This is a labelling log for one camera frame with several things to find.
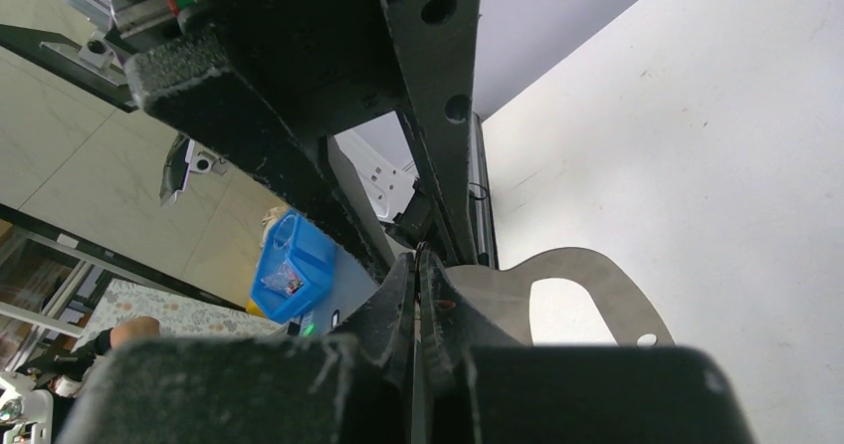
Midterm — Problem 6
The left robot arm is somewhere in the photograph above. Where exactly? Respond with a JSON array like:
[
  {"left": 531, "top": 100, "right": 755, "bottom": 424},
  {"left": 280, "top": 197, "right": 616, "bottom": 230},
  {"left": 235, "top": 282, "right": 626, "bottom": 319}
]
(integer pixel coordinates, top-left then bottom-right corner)
[{"left": 111, "top": 0, "right": 481, "bottom": 279}]

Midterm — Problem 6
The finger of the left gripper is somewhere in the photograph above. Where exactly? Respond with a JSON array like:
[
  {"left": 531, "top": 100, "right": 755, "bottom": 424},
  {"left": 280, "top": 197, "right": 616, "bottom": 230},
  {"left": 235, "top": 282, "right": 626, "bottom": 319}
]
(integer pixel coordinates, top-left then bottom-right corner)
[
  {"left": 380, "top": 0, "right": 481, "bottom": 265},
  {"left": 126, "top": 5, "right": 403, "bottom": 280}
]

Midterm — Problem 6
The operator hand in background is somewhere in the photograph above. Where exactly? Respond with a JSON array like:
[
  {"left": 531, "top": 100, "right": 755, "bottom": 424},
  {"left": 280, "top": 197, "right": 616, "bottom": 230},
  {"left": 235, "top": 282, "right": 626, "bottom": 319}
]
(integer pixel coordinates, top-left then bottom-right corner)
[{"left": 109, "top": 317, "right": 160, "bottom": 349}]

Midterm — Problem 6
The blue plastic bin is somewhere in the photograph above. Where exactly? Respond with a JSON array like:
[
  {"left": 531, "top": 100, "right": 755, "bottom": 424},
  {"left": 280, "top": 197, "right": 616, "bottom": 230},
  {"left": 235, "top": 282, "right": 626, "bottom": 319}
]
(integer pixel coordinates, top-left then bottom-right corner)
[{"left": 250, "top": 210, "right": 337, "bottom": 324}]

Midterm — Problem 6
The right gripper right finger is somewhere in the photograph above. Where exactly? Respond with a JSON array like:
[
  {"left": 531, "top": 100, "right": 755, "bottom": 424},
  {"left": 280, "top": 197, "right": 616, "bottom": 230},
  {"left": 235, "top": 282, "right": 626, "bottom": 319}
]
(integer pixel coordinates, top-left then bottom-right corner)
[{"left": 419, "top": 251, "right": 753, "bottom": 443}]

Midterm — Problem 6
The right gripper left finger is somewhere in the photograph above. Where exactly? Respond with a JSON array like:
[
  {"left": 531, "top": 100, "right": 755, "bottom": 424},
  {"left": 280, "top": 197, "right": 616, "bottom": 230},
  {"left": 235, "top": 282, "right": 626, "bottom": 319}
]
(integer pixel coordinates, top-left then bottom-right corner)
[{"left": 59, "top": 253, "right": 413, "bottom": 443}]

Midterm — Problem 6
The keyring with keys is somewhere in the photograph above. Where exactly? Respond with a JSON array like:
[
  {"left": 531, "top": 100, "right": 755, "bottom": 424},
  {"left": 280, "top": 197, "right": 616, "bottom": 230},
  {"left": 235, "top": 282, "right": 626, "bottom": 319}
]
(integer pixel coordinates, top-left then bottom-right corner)
[{"left": 420, "top": 247, "right": 675, "bottom": 347}]

